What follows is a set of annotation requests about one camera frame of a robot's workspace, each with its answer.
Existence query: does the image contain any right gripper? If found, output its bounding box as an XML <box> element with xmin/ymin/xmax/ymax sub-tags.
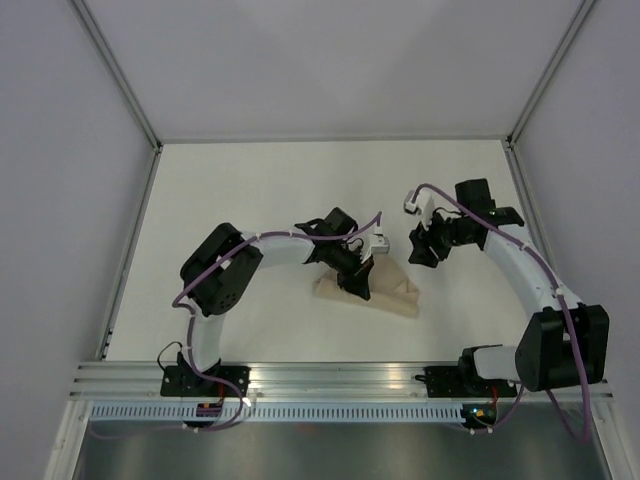
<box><xmin>409</xmin><ymin>205</ymin><xmax>474</xmax><ymax>269</ymax></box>

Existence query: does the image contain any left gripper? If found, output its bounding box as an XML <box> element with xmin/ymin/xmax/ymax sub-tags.
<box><xmin>325</xmin><ymin>242</ymin><xmax>374</xmax><ymax>302</ymax></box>

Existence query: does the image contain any beige cloth napkin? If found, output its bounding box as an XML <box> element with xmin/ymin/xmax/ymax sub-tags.
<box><xmin>312</xmin><ymin>255</ymin><xmax>420</xmax><ymax>319</ymax></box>

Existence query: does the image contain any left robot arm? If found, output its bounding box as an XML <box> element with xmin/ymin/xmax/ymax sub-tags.
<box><xmin>172</xmin><ymin>207</ymin><xmax>381</xmax><ymax>396</ymax></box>

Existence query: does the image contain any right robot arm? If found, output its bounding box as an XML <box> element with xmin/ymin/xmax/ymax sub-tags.
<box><xmin>404</xmin><ymin>179</ymin><xmax>610</xmax><ymax>395</ymax></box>

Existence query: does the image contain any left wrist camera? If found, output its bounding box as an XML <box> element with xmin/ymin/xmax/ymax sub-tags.
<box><xmin>361</xmin><ymin>233</ymin><xmax>390</xmax><ymax>261</ymax></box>

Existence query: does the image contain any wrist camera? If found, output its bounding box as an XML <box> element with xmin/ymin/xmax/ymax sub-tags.
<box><xmin>361</xmin><ymin>233</ymin><xmax>390</xmax><ymax>261</ymax></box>
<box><xmin>403</xmin><ymin>190</ymin><xmax>435</xmax><ymax>230</ymax></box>

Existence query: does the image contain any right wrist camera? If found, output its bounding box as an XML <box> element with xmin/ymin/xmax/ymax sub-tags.
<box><xmin>403</xmin><ymin>190</ymin><xmax>435</xmax><ymax>230</ymax></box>

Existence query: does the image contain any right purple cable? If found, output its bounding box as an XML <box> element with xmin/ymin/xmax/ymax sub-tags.
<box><xmin>407</xmin><ymin>183</ymin><xmax>594</xmax><ymax>446</ymax></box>

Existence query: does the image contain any purple cable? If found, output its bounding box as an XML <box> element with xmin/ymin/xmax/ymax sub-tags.
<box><xmin>89</xmin><ymin>211</ymin><xmax>384</xmax><ymax>441</ymax></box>
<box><xmin>407</xmin><ymin>183</ymin><xmax>594</xmax><ymax>446</ymax></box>

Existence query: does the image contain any right side aluminium rail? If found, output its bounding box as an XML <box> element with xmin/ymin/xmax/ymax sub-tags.
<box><xmin>501</xmin><ymin>136</ymin><xmax>560</xmax><ymax>274</ymax></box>

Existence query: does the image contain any aluminium rail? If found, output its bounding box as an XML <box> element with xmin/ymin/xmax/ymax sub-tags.
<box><xmin>93</xmin><ymin>143</ymin><xmax>164</xmax><ymax>361</ymax></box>
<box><xmin>501</xmin><ymin>136</ymin><xmax>560</xmax><ymax>274</ymax></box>
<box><xmin>69</xmin><ymin>362</ymin><xmax>615</xmax><ymax>402</ymax></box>

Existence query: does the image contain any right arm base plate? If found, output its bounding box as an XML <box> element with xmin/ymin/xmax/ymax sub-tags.
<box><xmin>422</xmin><ymin>366</ymin><xmax>517</xmax><ymax>399</ymax></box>

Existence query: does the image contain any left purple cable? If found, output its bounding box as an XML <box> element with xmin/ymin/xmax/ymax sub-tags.
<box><xmin>89</xmin><ymin>211</ymin><xmax>384</xmax><ymax>441</ymax></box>

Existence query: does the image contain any white slotted cable duct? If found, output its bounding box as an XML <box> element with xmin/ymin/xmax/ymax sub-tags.
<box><xmin>90</xmin><ymin>401</ymin><xmax>464</xmax><ymax>423</ymax></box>

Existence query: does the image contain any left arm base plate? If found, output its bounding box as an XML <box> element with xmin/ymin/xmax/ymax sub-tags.
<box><xmin>160</xmin><ymin>365</ymin><xmax>251</xmax><ymax>398</ymax></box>

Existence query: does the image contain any left side aluminium rail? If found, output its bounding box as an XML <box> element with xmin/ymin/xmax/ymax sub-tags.
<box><xmin>93</xmin><ymin>143</ymin><xmax>164</xmax><ymax>361</ymax></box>

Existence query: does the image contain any aluminium front rail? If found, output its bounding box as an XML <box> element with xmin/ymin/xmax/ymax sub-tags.
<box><xmin>69</xmin><ymin>362</ymin><xmax>615</xmax><ymax>402</ymax></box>

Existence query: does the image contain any left aluminium frame post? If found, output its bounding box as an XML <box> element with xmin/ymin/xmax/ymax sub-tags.
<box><xmin>67</xmin><ymin>0</ymin><xmax>162</xmax><ymax>152</ymax></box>

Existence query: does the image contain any aluminium frame post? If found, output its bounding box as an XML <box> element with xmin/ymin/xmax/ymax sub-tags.
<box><xmin>503</xmin><ymin>0</ymin><xmax>599</xmax><ymax>149</ymax></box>
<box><xmin>67</xmin><ymin>0</ymin><xmax>162</xmax><ymax>152</ymax></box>

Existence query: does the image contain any right aluminium frame post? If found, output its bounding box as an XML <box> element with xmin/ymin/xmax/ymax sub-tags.
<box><xmin>503</xmin><ymin>0</ymin><xmax>599</xmax><ymax>149</ymax></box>

